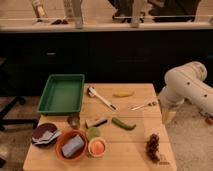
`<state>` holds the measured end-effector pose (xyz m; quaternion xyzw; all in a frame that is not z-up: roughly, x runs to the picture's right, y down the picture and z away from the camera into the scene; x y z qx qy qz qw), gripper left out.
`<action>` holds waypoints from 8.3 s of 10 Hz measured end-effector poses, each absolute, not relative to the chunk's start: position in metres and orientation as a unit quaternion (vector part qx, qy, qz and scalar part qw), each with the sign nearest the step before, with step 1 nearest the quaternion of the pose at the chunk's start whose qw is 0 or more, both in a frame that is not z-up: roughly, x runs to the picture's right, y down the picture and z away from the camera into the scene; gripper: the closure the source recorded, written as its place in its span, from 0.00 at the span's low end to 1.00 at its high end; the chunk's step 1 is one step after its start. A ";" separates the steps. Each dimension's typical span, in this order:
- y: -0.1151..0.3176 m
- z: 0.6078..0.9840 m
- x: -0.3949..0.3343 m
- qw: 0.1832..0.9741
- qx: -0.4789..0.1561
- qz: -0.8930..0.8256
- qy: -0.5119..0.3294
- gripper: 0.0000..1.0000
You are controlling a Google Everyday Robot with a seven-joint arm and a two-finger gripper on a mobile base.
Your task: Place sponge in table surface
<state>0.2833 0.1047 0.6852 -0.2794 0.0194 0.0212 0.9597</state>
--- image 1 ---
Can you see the black and white block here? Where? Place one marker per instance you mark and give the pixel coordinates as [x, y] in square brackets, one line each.
[95, 122]

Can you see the small cup with orange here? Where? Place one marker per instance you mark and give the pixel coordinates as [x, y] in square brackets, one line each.
[97, 147]

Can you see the dark maroon plate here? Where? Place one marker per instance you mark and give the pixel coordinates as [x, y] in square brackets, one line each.
[41, 129]

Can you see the dark grape bunch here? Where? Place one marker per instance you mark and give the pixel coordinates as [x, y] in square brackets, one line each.
[152, 148]

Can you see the white handled brush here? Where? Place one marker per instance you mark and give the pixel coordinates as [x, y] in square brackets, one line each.
[93, 93]

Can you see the green chili pepper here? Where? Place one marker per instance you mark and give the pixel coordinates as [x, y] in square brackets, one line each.
[122, 125]

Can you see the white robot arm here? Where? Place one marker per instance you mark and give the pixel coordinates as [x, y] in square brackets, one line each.
[185, 82]

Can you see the grey cloth on plate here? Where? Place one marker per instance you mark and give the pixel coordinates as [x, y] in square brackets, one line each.
[47, 137]

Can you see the green plastic tray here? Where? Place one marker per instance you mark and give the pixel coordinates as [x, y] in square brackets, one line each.
[62, 95]

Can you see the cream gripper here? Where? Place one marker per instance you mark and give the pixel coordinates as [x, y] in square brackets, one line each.
[167, 115]

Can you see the blue-grey sponge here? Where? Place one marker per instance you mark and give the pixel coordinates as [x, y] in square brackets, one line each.
[72, 146]

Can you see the orange bowl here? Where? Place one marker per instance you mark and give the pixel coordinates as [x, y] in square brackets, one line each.
[63, 139]

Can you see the yellow banana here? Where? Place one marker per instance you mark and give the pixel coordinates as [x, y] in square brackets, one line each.
[123, 94]

